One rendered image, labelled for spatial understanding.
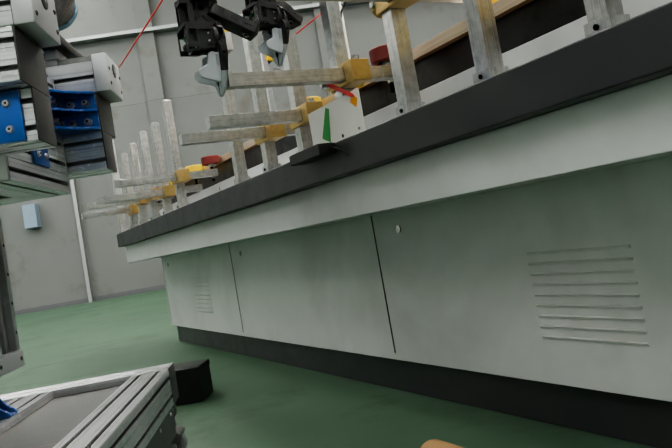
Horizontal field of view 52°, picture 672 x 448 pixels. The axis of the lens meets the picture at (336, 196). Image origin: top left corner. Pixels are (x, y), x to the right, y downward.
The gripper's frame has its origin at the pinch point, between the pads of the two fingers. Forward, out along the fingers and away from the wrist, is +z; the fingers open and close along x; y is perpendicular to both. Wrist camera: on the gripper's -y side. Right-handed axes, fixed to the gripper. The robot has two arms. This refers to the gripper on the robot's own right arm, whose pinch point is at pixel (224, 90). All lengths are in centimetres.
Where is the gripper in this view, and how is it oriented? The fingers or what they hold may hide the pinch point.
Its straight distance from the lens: 149.0
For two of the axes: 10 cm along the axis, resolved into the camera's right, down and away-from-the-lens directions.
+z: 1.7, 9.8, -0.5
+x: 4.6, -1.3, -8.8
